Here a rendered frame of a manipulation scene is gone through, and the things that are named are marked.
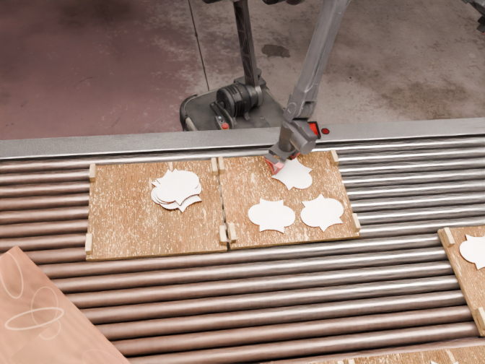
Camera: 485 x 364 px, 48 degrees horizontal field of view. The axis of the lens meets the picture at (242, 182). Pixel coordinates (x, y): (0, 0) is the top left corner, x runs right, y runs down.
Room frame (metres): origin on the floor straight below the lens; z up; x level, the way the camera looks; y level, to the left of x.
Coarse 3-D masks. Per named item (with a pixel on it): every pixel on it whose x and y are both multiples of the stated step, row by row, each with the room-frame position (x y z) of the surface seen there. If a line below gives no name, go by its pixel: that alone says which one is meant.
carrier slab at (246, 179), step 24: (240, 168) 1.15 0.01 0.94; (264, 168) 1.16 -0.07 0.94; (312, 168) 1.19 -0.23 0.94; (336, 168) 1.20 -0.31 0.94; (240, 192) 1.05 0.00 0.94; (264, 192) 1.06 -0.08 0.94; (288, 192) 1.07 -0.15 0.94; (312, 192) 1.08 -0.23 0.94; (336, 192) 1.10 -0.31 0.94; (240, 216) 0.96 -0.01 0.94; (240, 240) 0.87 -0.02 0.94; (264, 240) 0.88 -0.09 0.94; (288, 240) 0.89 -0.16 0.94; (312, 240) 0.90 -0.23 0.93
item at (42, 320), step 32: (0, 256) 0.66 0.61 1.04; (0, 288) 0.57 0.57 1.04; (32, 288) 0.58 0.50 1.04; (0, 320) 0.49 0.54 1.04; (32, 320) 0.50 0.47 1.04; (64, 320) 0.51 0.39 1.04; (0, 352) 0.41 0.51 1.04; (32, 352) 0.42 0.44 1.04; (64, 352) 0.43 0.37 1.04; (96, 352) 0.44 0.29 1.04
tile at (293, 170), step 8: (280, 160) 1.20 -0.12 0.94; (288, 160) 1.20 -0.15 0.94; (296, 160) 1.21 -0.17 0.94; (288, 168) 1.17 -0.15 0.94; (296, 168) 1.17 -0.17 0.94; (304, 168) 1.17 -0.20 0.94; (272, 176) 1.12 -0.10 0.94; (280, 176) 1.13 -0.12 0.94; (288, 176) 1.13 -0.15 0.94; (296, 176) 1.14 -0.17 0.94; (304, 176) 1.14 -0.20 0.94; (288, 184) 1.10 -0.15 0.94; (296, 184) 1.10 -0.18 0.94; (304, 184) 1.11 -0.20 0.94
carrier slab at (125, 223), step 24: (120, 168) 1.08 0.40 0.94; (144, 168) 1.10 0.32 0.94; (168, 168) 1.11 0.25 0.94; (192, 168) 1.12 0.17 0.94; (96, 192) 0.98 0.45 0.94; (120, 192) 0.99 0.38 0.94; (144, 192) 1.00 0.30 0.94; (216, 192) 1.04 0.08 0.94; (96, 216) 0.89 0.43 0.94; (120, 216) 0.90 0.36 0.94; (144, 216) 0.91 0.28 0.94; (168, 216) 0.92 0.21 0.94; (192, 216) 0.93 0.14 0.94; (216, 216) 0.94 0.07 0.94; (96, 240) 0.80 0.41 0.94; (120, 240) 0.81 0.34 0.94; (144, 240) 0.82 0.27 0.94; (168, 240) 0.84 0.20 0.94; (192, 240) 0.85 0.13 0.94; (216, 240) 0.86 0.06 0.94
